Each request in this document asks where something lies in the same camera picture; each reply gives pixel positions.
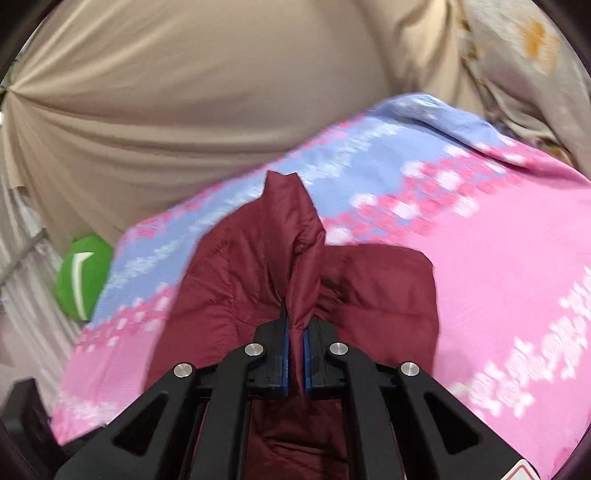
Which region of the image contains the grey metal rail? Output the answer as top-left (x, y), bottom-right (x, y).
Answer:
top-left (0, 228), bottom-right (49, 289)

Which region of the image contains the pale floral quilt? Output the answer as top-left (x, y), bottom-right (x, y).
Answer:
top-left (455, 0), bottom-right (587, 171)

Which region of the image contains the maroon quilted jacket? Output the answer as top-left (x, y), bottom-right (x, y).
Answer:
top-left (144, 171), bottom-right (439, 480)

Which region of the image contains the pink floral blanket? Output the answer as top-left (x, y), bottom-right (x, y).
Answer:
top-left (50, 93), bottom-right (591, 480)

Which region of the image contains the white satin curtain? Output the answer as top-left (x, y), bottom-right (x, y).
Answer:
top-left (0, 185), bottom-right (88, 384)

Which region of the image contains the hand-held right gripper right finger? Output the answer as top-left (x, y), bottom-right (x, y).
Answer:
top-left (303, 320), bottom-right (528, 480)

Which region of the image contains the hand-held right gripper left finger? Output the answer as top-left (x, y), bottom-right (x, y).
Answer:
top-left (54, 306), bottom-right (291, 480)

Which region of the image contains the beige hanging sheet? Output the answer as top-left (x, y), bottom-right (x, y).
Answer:
top-left (2, 0), bottom-right (485, 252)

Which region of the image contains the green plush cushion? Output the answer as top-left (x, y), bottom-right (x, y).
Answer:
top-left (55, 235), bottom-right (115, 322)

